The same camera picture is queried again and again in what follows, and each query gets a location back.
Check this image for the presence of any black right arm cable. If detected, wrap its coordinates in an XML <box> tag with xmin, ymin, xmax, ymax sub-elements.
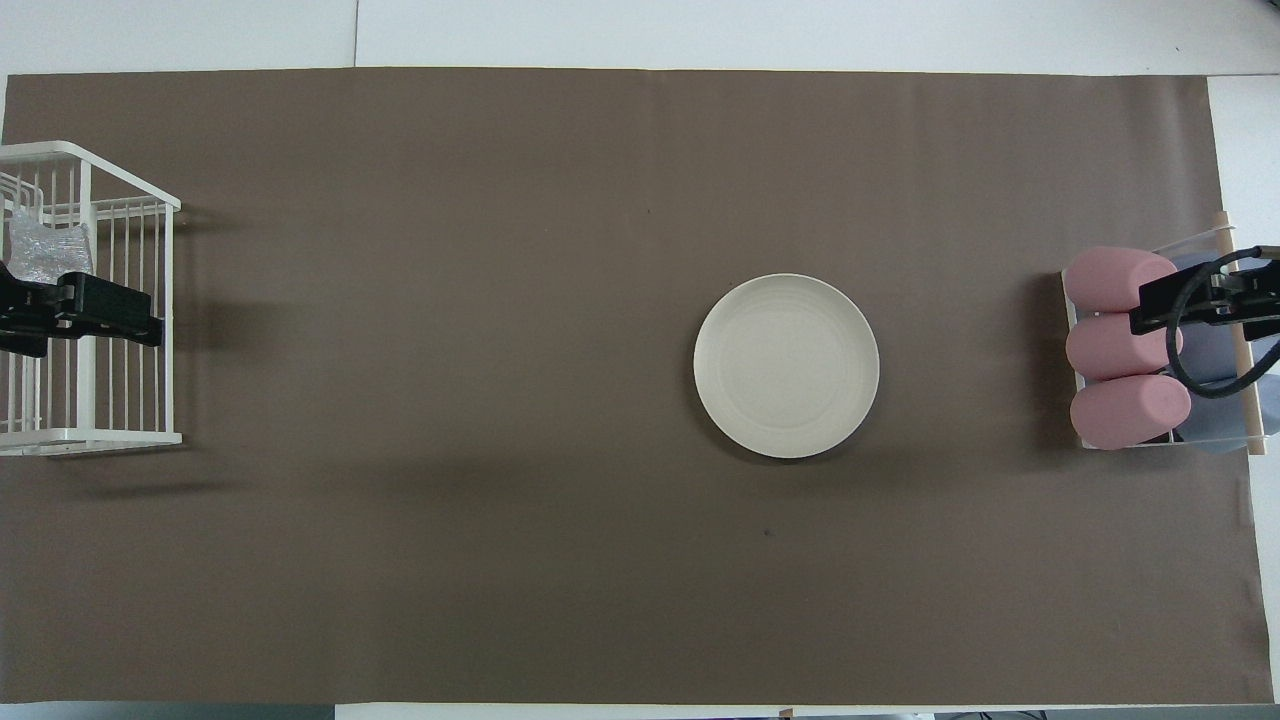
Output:
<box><xmin>1163</xmin><ymin>247</ymin><xmax>1280</xmax><ymax>400</ymax></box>

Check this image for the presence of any white wire dish rack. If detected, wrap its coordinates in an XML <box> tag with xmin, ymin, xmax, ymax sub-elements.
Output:
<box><xmin>0</xmin><ymin>140</ymin><xmax>184</xmax><ymax>458</ymax></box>

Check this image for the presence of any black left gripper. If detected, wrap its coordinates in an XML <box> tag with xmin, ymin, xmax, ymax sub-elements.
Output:
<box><xmin>0</xmin><ymin>262</ymin><xmax>166</xmax><ymax>358</ymax></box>

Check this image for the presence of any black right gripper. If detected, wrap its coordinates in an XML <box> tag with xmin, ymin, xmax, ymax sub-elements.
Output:
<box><xmin>1130</xmin><ymin>247</ymin><xmax>1280</xmax><ymax>336</ymax></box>

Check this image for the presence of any white wooden cup rack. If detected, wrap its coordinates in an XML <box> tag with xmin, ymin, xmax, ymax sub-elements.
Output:
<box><xmin>1060</xmin><ymin>210</ymin><xmax>1269</xmax><ymax>458</ymax></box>

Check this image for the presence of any pink plastic cup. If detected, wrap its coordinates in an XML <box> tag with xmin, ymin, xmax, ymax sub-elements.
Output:
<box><xmin>1066</xmin><ymin>313</ymin><xmax>1184</xmax><ymax>381</ymax></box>
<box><xmin>1070</xmin><ymin>374</ymin><xmax>1193</xmax><ymax>451</ymax></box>
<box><xmin>1063</xmin><ymin>247</ymin><xmax>1181</xmax><ymax>313</ymax></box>

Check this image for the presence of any brown table mat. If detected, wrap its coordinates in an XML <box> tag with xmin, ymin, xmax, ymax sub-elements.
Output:
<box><xmin>0</xmin><ymin>67</ymin><xmax>1276</xmax><ymax>706</ymax></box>

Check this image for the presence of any cream round plate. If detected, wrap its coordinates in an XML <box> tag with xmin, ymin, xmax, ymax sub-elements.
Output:
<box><xmin>693</xmin><ymin>273</ymin><xmax>881</xmax><ymax>460</ymax></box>

